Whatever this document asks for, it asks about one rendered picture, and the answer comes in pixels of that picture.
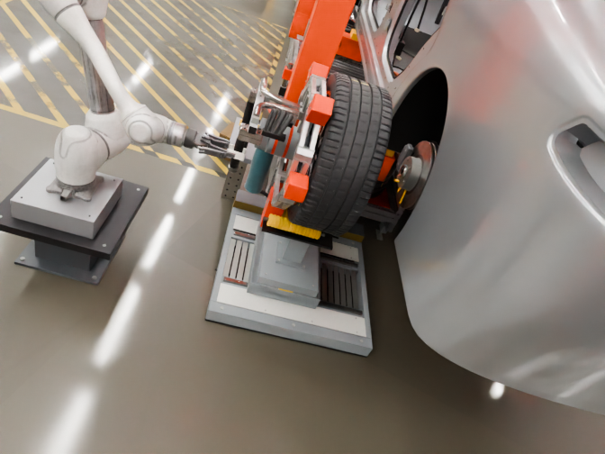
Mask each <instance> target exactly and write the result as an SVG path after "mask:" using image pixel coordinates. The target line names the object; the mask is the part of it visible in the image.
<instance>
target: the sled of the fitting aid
mask: <svg viewBox="0 0 605 454"><path fill-rule="evenodd" d="M260 223H261V219H260V221H259V224H258V227H257V234H256V239H255V245H254V250H253V256H252V261H251V267H250V272H249V278H248V288H247V293H250V294H253V295H260V296H264V297H267V298H271V299H275V300H279V301H283V302H287V303H290V304H297V305H300V306H304V307H308V308H311V309H316V307H317V305H318V303H319V301H320V300H321V247H319V292H318V294H317V295H316V297H313V296H309V295H303V294H299V293H295V292H292V291H288V290H284V289H281V288H277V287H273V286H267V285H263V284H259V283H258V282H257V277H258V271H259V264H260V258H261V251H262V245H263V239H264V232H262V231H261V230H262V227H260Z"/></svg>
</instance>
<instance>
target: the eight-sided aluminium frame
mask: <svg viewBox="0 0 605 454"><path fill-rule="evenodd" d="M326 83H327V80H326V78H324V77H319V76H317V75H314V74H312V75H311V76H310V78H309V81H308V82H307V84H306V86H305V87H304V89H303V90H302V92H301V94H300V96H299V99H298V104H299V103H300V102H303V99H304V97H305V94H306V91H307V89H308V88H309V99H308V104H307V110H306V114H307V112H308V105H309V104H310V102H311V100H312V98H313V97H314V95H315V94H316V91H317V92H320V95H324V96H327V95H326ZM306 114H305V117H304V121H303V125H302V130H301V134H300V138H299V141H298V144H297V146H296V149H295V153H294V155H293V160H290V159H289V161H288V165H287V169H286V171H283V170H282V169H283V165H284V160H285V158H282V157H281V158H280V161H279V165H278V169H277V171H276V173H275V181H274V182H275V185H274V193H273V198H272V202H271V206H273V207H276V208H279V209H283V210H286V208H288V207H289V206H291V205H293V204H294V202H295V201H293V200H290V199H286V198H284V185H283V187H282V189H281V191H280V193H279V186H280V183H284V184H285V182H286V180H287V178H288V175H289V173H290V171H293V172H294V171H295V170H296V167H297V165H298V162H299V161H300V162H302V167H301V170H300V174H303V175H305V174H306V172H307V169H308V167H309V165H311V162H312V157H313V154H314V151H315V150H314V148H315V144H316V141H317V138H318V134H319V130H320V127H321V126H320V125H318V124H314V126H313V130H312V136H311V139H310V143H309V147H305V146H303V145H304V142H305V138H306V134H307V131H308V128H309V124H310V122H307V121H305V119H306Z"/></svg>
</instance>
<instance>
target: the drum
mask: <svg viewBox="0 0 605 454"><path fill-rule="evenodd" d="M266 120H267V119H266V118H262V120H261V121H260V125H259V126H258V128H261V129H263V128H265V125H266ZM283 134H286V138H285V141H284V142H282V141H278V140H275V139H271V138H268V137H266V136H263V139H262V141H261V144H260V146H258V145H254V147H255V148H258V149H261V150H264V151H265V152H267V153H270V154H273V155H276V156H279V157H282V158H285V159H290V160H293V155H294V153H295V149H296V146H297V144H298V141H299V138H300V133H297V127H296V126H293V127H292V128H290V127H287V128H286V129H285V130H284V132H283ZM309 139H310V134H309V135H308V137H306V138H305V142H304V145H303V146H305V147H308V144H309Z"/></svg>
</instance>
